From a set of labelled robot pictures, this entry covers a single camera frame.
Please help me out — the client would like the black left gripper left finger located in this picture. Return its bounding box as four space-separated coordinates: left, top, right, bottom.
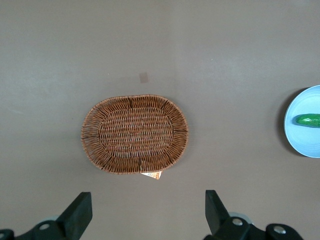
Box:
16 191 94 240

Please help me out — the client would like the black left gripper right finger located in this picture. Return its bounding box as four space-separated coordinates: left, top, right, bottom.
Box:
203 190 252 240

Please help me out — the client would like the orange paper tag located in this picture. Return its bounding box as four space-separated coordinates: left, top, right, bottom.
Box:
140 170 163 181

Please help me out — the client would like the brown wicker basket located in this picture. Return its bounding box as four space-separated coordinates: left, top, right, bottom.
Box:
80 94 190 175

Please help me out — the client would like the light blue plate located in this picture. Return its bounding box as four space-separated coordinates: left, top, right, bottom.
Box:
283 84 320 159

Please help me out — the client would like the green cucumber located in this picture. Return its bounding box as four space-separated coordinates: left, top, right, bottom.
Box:
294 113 320 129

